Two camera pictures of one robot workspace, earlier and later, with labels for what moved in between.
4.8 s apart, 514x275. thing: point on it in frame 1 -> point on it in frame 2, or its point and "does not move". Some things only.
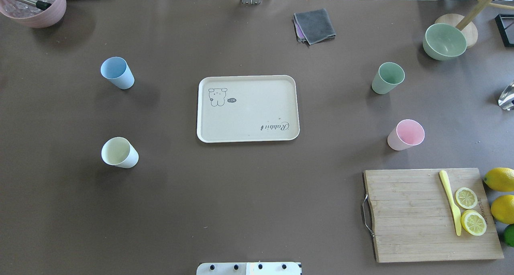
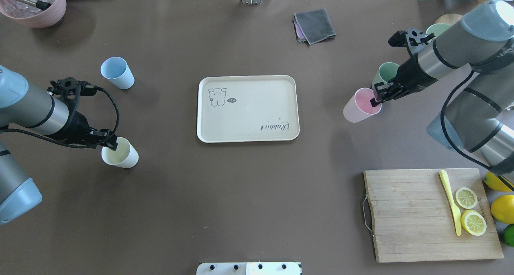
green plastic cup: [389, 76] does not move
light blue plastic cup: [116, 71] does not move
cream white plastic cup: [119, 152] does not move
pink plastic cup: [407, 133] -> [359, 107]
